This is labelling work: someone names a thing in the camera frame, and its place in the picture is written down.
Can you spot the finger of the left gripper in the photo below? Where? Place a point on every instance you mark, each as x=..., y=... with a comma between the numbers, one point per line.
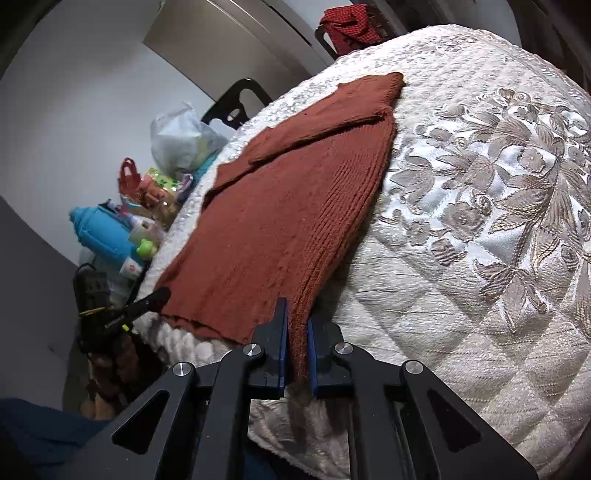
x=152, y=303

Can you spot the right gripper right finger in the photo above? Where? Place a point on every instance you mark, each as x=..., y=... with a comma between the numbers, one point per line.
x=404, y=421

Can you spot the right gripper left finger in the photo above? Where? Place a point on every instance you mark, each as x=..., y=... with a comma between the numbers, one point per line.
x=191, y=423

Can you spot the rust red knitted sweater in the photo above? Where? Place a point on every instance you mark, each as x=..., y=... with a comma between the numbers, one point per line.
x=279, y=219

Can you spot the floral paper cup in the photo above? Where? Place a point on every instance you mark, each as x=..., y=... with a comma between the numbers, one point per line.
x=130, y=269

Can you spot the green frog bottle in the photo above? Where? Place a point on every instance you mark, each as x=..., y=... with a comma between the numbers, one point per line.
x=146, y=249

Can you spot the blue bag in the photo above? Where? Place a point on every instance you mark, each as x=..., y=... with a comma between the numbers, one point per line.
x=100, y=231

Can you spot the green drink carton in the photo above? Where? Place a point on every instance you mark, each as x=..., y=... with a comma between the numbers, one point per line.
x=155, y=178

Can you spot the red gift bag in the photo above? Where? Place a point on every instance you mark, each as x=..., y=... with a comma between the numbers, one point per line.
x=128, y=178

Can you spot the white plastic bag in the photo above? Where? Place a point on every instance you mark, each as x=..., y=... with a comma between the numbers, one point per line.
x=180, y=142

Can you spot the white quilted bedspread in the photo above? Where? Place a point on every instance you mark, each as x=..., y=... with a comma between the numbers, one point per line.
x=476, y=260

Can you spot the black chair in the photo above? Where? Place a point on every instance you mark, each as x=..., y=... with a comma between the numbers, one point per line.
x=229, y=109

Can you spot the red garment on chair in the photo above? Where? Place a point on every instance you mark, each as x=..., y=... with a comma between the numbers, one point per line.
x=350, y=28

